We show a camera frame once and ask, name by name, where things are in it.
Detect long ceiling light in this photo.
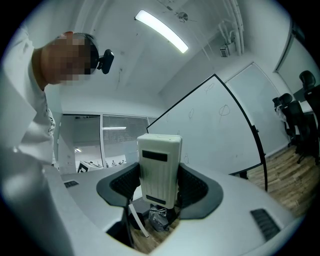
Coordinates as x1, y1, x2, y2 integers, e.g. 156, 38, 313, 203
134, 9, 189, 54

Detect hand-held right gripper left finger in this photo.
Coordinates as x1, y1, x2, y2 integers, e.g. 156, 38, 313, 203
60, 161, 149, 256

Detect black office chair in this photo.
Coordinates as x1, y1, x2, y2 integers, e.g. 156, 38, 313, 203
271, 92, 314, 164
298, 70, 320, 166

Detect white plastic block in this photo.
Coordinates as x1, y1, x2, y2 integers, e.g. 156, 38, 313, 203
136, 133, 183, 210

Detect person's head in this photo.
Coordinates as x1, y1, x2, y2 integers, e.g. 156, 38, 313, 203
40, 30, 101, 87

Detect white ceiling pipes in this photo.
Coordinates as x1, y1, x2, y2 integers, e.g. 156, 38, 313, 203
216, 0, 245, 58

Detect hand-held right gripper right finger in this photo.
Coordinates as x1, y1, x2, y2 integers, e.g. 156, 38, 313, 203
149, 162, 305, 256

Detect large white whiteboard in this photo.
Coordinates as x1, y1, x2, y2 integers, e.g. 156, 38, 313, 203
146, 73, 269, 192

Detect black head camera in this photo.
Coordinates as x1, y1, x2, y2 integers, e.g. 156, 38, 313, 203
95, 48, 115, 75

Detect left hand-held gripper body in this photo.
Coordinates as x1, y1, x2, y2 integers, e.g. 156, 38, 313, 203
75, 160, 105, 174

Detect grey crumpled bag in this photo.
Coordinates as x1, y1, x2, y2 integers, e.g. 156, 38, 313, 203
148, 203, 171, 233

